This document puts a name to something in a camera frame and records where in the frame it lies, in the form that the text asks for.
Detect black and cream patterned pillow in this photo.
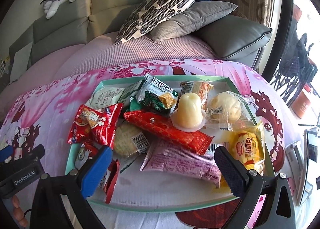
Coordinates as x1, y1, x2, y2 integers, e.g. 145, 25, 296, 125
114, 0, 198, 45

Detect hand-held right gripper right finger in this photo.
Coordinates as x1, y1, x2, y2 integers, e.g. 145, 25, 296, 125
214, 145, 297, 229

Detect pink quilted sofa cover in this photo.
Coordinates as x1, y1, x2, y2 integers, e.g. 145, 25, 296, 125
0, 32, 218, 119

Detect pink printed blanket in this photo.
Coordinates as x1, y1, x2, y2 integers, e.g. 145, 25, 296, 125
0, 59, 313, 229

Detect white snack packet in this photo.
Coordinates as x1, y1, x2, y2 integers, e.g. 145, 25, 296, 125
90, 87, 125, 111

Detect pink snack packet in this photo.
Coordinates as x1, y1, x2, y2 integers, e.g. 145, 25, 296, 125
140, 139, 223, 189

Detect person's left hand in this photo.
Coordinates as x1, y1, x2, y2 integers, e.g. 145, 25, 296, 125
11, 195, 28, 227

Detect black metal chair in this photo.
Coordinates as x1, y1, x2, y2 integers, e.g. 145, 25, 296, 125
270, 33, 318, 107

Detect dark red biscuit packet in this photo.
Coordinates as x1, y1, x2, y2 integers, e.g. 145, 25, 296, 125
74, 140, 120, 204

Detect yellow jelly cup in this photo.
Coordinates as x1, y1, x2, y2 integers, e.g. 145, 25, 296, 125
170, 92, 207, 132

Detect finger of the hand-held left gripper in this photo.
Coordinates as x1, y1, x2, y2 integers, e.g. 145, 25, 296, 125
0, 145, 14, 164
15, 144, 45, 167

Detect green biscuit packet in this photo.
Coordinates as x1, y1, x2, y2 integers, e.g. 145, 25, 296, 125
117, 80, 144, 112

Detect white and green walnut packet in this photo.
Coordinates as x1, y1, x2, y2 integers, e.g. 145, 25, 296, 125
135, 74, 179, 112

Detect grey sofa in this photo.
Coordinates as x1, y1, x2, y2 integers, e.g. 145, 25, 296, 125
9, 0, 273, 75

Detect white rack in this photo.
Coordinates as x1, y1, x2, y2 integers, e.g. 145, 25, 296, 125
0, 57, 10, 77

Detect light grey pillow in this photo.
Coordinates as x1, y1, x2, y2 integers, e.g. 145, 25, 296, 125
9, 42, 33, 85

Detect long red snack packet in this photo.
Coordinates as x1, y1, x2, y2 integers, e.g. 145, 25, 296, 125
123, 110, 213, 155

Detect bun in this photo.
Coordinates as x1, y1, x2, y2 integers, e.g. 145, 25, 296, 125
204, 90, 258, 129

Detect yellow bread packet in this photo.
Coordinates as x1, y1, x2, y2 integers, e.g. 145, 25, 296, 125
212, 121, 265, 192

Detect orange pot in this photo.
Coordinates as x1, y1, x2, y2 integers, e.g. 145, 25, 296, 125
291, 88, 312, 119

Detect teal box tray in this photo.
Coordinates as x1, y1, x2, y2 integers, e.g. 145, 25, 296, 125
64, 75, 275, 213

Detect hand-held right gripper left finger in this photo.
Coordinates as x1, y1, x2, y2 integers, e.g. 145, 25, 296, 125
29, 145, 113, 229

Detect yellow striped snack packet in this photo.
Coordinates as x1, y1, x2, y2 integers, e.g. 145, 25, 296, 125
180, 81, 214, 112

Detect round crackers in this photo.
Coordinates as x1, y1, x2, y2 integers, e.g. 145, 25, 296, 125
114, 122, 150, 169

